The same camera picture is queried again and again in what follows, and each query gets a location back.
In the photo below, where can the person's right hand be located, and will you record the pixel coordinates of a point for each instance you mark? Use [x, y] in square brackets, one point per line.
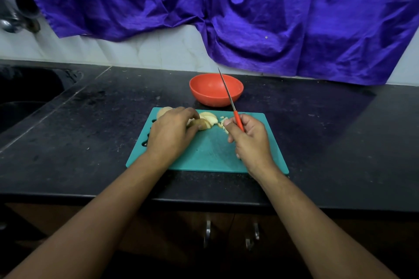
[252, 148]

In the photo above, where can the person's left hand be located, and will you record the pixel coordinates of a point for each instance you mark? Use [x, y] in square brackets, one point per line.
[170, 137]

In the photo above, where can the brown potato half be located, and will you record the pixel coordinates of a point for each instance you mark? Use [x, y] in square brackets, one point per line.
[162, 111]

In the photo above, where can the pile of diced apple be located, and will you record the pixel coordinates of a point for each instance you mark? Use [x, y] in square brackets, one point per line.
[222, 122]

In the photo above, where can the teal plastic cutting board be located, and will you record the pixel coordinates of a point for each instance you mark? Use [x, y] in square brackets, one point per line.
[209, 154]

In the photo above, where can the orange bowl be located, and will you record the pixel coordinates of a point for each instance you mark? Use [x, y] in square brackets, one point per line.
[211, 90]

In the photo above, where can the person's left forearm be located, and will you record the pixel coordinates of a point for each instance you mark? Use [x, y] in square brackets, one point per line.
[78, 236]

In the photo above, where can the person's right forearm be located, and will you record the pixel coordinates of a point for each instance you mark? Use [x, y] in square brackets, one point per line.
[321, 236]

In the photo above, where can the purple cloth curtain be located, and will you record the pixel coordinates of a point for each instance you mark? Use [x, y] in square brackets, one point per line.
[294, 14]

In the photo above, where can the dark kitchen sink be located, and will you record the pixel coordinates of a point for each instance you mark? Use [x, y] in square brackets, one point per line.
[26, 96]

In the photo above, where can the metal faucet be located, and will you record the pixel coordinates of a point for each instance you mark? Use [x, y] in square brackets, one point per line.
[16, 22]

